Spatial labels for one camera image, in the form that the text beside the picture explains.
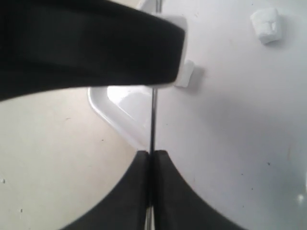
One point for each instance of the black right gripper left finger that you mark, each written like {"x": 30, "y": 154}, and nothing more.
{"x": 124, "y": 208}

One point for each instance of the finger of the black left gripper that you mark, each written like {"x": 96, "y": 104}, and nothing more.
{"x": 48, "y": 45}

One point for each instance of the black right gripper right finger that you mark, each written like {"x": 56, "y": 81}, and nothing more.
{"x": 176, "y": 205}

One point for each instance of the thin metal skewer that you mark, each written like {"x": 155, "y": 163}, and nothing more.
{"x": 149, "y": 214}

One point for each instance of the white marshmallow piece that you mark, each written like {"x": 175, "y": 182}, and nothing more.
{"x": 267, "y": 25}
{"x": 188, "y": 71}

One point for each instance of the white rectangular plastic tray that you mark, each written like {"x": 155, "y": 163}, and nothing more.
{"x": 238, "y": 133}

